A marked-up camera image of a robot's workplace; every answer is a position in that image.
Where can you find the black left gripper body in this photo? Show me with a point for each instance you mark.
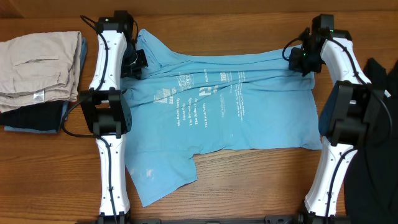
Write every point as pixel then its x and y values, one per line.
pixel 133 61

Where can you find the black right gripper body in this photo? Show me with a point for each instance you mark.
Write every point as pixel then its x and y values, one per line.
pixel 298 61

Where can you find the light blue printed t-shirt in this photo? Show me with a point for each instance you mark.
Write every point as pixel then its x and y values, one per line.
pixel 183 105

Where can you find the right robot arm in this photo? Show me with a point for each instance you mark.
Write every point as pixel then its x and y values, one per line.
pixel 346 121

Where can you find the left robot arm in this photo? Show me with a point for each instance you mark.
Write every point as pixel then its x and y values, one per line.
pixel 106 111

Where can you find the pile of black clothes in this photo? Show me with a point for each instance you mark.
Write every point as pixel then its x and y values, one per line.
pixel 371 179

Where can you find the folded blue garment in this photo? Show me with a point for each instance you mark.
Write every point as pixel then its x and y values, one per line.
pixel 63 115

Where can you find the folded beige trousers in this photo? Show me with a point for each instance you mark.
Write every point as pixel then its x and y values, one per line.
pixel 40 67

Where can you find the folded dark navy garment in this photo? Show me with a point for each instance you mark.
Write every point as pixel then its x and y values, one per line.
pixel 34 116

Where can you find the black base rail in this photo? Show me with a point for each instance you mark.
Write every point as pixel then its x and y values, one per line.
pixel 270 219

